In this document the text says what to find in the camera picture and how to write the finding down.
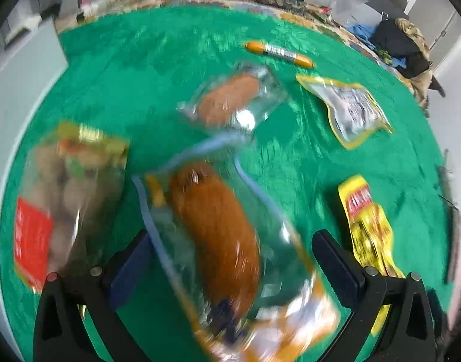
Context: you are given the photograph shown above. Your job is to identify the clear plastic bag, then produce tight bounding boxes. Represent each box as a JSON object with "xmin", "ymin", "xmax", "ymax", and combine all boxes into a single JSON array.
[{"xmin": 330, "ymin": 0, "xmax": 368, "ymax": 27}]

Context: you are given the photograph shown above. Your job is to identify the grey packet with yellow edge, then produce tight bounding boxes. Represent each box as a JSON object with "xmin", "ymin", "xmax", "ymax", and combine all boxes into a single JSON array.
[{"xmin": 296, "ymin": 75, "xmax": 395, "ymax": 151}]

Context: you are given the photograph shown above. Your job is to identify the floral bedsheet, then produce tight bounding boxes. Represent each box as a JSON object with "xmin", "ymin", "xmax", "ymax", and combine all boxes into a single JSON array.
[{"xmin": 55, "ymin": 0, "xmax": 404, "ymax": 80}]

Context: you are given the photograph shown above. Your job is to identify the white rectangular box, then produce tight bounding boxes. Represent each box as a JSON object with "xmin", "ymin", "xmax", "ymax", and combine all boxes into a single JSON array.
[{"xmin": 0, "ymin": 15, "xmax": 70, "ymax": 332}]

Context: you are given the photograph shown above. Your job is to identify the black clothes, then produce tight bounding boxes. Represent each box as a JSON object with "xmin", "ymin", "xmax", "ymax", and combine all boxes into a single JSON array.
[{"xmin": 371, "ymin": 19, "xmax": 431, "ymax": 78}]

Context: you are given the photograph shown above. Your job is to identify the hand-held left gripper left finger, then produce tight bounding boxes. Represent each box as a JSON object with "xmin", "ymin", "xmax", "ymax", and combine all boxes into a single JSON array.
[{"xmin": 33, "ymin": 229, "xmax": 156, "ymax": 362}]

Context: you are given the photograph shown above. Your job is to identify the blue cloth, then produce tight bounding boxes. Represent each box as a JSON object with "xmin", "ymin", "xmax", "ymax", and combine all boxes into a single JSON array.
[{"xmin": 345, "ymin": 24, "xmax": 408, "ymax": 68}]

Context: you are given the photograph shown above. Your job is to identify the red label meatball packet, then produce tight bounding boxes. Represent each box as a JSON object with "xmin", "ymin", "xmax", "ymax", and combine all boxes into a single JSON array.
[{"xmin": 12, "ymin": 121, "xmax": 130, "ymax": 295}]

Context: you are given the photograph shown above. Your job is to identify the white power strip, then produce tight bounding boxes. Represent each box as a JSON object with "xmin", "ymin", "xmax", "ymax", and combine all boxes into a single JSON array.
[{"xmin": 80, "ymin": 0, "xmax": 114, "ymax": 17}]

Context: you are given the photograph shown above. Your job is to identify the black chair armrest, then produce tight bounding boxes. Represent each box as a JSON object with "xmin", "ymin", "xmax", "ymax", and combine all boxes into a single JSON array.
[{"xmin": 428, "ymin": 75, "xmax": 447, "ymax": 98}]

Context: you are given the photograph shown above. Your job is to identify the yellow and red snack packet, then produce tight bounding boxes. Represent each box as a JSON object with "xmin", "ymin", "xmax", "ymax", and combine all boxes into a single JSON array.
[{"xmin": 338, "ymin": 174, "xmax": 406, "ymax": 336}]

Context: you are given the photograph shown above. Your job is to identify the clear pack brown meatball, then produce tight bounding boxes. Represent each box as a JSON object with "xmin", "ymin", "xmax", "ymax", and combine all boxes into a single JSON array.
[{"xmin": 177, "ymin": 62, "xmax": 289, "ymax": 136}]

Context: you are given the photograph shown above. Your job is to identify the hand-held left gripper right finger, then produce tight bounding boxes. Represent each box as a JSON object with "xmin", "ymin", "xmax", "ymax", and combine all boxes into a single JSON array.
[{"xmin": 312, "ymin": 229, "xmax": 438, "ymax": 362}]

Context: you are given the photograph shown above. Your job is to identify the orange sausage stick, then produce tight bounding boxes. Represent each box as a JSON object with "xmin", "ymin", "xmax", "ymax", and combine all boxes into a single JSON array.
[{"xmin": 245, "ymin": 41, "xmax": 314, "ymax": 69}]

